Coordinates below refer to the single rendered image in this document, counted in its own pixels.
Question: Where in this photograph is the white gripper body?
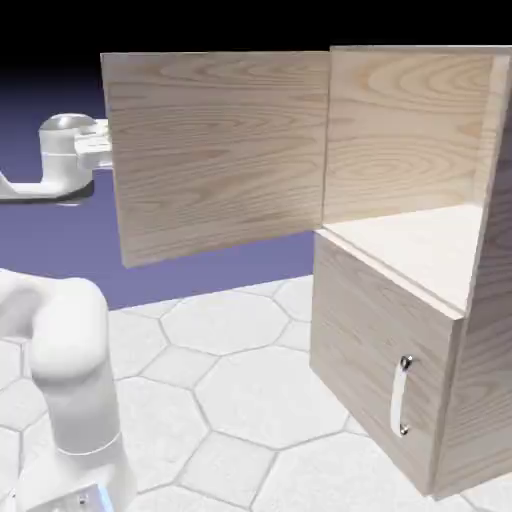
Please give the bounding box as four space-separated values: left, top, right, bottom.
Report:
80 118 115 170

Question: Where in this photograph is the wide light wood door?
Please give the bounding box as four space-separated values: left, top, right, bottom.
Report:
99 50 333 270

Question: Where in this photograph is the light wood cabinet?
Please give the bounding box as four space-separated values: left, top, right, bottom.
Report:
309 44 512 501

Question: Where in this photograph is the light wood door with handle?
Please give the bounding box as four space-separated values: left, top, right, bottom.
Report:
309 230 466 498

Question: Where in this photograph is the white curved metal handle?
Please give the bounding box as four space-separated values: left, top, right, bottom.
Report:
389 354 414 438

